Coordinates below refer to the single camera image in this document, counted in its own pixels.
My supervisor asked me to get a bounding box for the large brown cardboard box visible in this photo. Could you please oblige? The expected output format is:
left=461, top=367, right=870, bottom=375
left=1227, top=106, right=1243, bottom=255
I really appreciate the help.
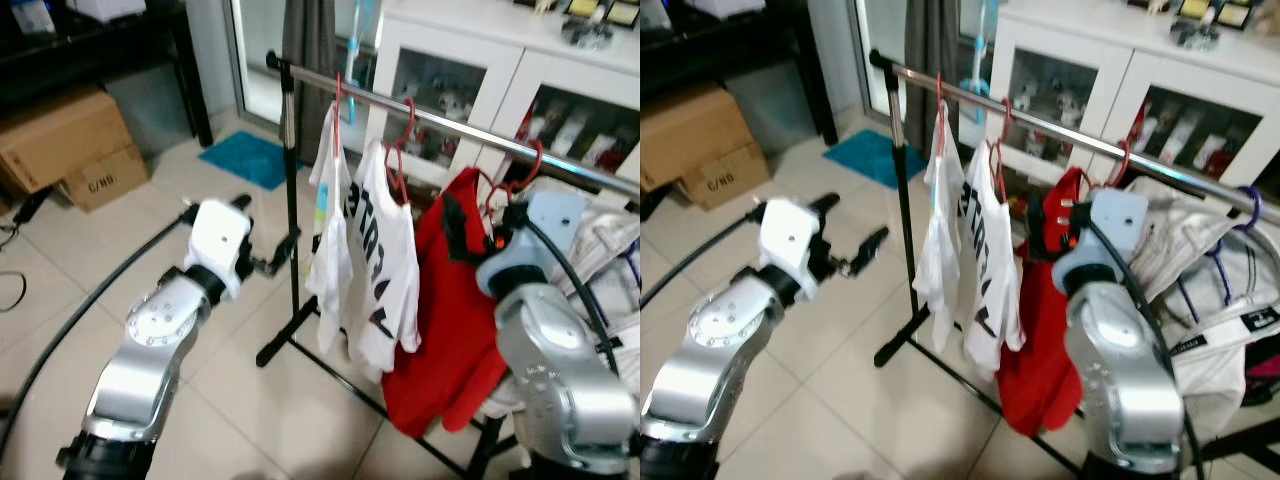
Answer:
left=0, top=85, right=136, bottom=196
left=640, top=82, right=771, bottom=191

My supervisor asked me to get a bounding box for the white t-shirt with coloured print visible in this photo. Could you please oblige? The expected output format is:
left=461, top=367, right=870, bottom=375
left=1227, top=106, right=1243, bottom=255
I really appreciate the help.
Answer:
left=913, top=100, right=966, bottom=351
left=305, top=103, right=353, bottom=353

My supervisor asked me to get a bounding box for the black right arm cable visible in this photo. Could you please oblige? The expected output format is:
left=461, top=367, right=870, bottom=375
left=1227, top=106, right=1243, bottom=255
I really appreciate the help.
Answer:
left=1086, top=220, right=1206, bottom=480
left=522, top=218, right=621, bottom=373

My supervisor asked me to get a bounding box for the purple clothes hanger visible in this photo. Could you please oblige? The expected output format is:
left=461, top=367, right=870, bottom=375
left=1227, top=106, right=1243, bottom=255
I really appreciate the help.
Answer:
left=1175, top=185, right=1264, bottom=323

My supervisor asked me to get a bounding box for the small printed cardboard box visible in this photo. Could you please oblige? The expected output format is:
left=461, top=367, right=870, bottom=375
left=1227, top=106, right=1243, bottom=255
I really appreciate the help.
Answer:
left=60, top=145, right=151, bottom=213
left=680, top=150, right=773, bottom=211

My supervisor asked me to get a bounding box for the white glass-door cabinet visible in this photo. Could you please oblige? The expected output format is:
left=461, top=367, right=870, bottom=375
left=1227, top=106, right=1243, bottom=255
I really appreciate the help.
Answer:
left=365, top=0, right=641, bottom=201
left=985, top=0, right=1280, bottom=191

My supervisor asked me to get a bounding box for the dark grey curtain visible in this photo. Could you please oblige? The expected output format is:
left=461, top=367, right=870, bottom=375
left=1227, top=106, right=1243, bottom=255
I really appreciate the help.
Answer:
left=283, top=0, right=338, bottom=111
left=905, top=0, right=961, bottom=101

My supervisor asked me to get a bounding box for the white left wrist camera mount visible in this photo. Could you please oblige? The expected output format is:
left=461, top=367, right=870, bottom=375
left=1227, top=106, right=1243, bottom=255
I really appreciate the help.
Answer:
left=185, top=200, right=254, bottom=299
left=757, top=198, right=829, bottom=301

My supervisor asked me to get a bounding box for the white hanging jacket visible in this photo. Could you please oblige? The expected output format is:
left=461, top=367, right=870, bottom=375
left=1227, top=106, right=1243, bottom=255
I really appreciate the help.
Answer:
left=1125, top=178, right=1280, bottom=441
left=545, top=205, right=641, bottom=401

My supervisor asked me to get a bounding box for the black desk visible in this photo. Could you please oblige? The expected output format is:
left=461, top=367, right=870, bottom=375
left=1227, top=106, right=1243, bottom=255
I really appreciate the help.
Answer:
left=0, top=0, right=216, bottom=151
left=640, top=0, right=839, bottom=146

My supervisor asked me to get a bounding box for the black and silver clothes rack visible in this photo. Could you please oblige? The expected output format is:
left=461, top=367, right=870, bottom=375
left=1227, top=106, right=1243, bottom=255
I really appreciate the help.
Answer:
left=868, top=48, right=1280, bottom=480
left=255, top=50, right=641, bottom=480

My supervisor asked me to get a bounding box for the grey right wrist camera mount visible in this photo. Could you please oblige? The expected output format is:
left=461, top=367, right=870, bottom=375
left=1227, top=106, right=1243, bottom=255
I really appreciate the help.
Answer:
left=1052, top=188, right=1151, bottom=296
left=476, top=190, right=588, bottom=299

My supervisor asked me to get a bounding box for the light blue hanging tool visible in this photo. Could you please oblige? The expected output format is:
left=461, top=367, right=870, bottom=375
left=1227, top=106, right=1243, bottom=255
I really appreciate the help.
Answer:
left=350, top=0, right=381, bottom=98
left=965, top=0, right=1001, bottom=98

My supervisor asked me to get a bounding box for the red t-shirt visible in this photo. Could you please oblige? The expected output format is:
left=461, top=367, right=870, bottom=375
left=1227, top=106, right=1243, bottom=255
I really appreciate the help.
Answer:
left=995, top=168, right=1088, bottom=436
left=382, top=168, right=511, bottom=439

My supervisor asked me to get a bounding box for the white t-shirt with black print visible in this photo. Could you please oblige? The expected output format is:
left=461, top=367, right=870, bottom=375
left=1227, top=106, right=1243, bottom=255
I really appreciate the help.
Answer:
left=955, top=145, right=1027, bottom=379
left=338, top=138, right=423, bottom=383

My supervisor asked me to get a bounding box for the teal floor mat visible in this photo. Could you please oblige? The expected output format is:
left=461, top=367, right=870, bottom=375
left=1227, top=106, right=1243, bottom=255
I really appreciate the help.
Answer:
left=822, top=128, right=901, bottom=191
left=198, top=130, right=293, bottom=191

